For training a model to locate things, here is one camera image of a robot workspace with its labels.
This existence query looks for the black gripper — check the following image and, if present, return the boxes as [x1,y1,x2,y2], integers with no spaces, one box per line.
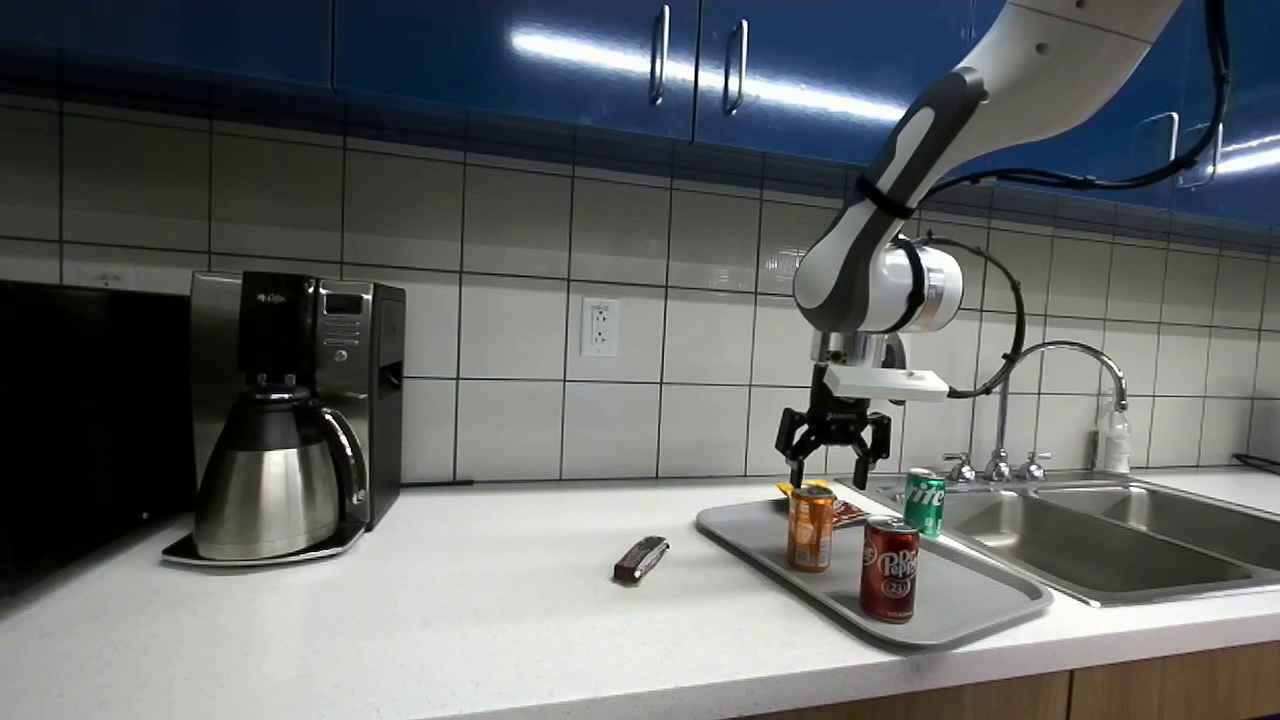
[770,393,897,494]

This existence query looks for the orange soda can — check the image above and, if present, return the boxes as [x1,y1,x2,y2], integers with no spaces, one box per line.
[784,483,838,574]

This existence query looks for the green soda can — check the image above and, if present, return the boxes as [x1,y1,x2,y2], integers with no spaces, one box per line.
[901,462,952,544]

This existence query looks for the red Dr Pepper can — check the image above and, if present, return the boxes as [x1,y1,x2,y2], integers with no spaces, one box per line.
[855,517,923,629]

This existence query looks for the grey plastic tray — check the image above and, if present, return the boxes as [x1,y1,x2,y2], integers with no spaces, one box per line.
[690,492,1057,655]

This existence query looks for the chrome gooseneck faucet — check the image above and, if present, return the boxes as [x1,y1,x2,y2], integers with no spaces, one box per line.
[989,337,1131,483]

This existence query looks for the white soap bottle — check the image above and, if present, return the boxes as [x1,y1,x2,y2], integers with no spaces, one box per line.
[1089,397,1138,478]

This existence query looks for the stainless steel double sink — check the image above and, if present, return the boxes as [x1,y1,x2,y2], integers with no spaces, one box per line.
[852,471,1280,610]

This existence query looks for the wooden lower cabinet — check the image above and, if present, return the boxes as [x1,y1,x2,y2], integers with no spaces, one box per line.
[753,635,1280,720]

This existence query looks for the silver coffee pot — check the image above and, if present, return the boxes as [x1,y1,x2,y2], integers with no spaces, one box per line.
[158,269,409,574]

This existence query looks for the stainless steel carafe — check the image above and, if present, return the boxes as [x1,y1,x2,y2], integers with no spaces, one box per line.
[191,387,366,562]

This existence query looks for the blue upper cabinets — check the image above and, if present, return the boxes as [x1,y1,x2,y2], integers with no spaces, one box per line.
[0,0,1280,248]

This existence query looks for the black microwave oven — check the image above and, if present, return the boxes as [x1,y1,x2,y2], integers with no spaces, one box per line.
[0,275,201,601]

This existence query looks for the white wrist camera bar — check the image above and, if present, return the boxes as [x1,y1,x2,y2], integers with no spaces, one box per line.
[816,359,957,404]

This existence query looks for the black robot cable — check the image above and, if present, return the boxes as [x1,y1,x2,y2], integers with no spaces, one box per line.
[917,0,1233,404]

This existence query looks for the white wall power outlet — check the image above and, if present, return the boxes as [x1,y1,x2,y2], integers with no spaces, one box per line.
[576,292,623,362]

